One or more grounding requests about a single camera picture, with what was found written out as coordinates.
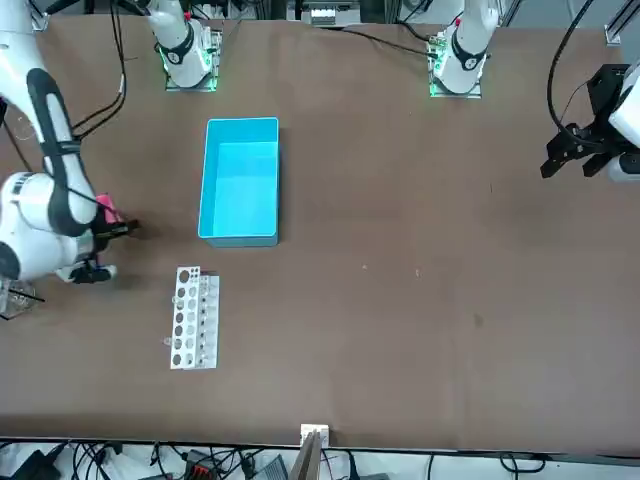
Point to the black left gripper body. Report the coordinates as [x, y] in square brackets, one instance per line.
[607, 90]

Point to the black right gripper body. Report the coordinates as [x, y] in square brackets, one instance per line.
[117, 229]

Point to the pink rag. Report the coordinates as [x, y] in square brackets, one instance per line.
[107, 205]

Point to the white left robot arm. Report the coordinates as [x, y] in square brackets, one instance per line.
[467, 55]

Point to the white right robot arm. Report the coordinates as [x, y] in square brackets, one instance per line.
[30, 210]

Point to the blue plastic storage box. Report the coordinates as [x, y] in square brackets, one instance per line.
[240, 185]

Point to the white test tube rack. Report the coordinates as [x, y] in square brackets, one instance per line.
[192, 320]

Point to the clear glass beaker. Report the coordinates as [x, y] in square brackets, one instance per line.
[24, 127]

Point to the red and black device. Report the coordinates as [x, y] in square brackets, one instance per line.
[200, 465]

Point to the white post bracket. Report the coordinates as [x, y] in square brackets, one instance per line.
[315, 430]

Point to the aluminium frame post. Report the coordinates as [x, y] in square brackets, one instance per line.
[309, 460]

